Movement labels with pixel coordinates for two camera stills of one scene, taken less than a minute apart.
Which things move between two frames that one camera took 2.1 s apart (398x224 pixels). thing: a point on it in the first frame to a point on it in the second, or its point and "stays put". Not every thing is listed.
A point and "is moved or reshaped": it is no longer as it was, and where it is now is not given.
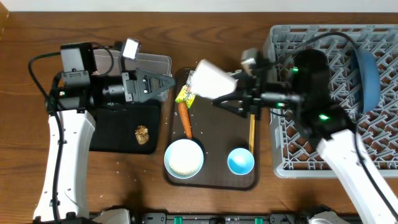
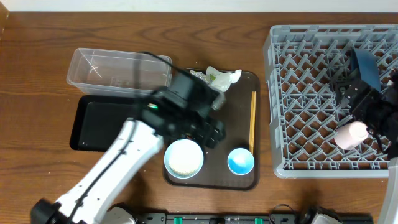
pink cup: (210, 81) is moved or reshaped
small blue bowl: (240, 161) stays put
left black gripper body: (120, 93) to (203, 125)
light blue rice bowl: (183, 158) stays put
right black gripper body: (279, 95) to (370, 109)
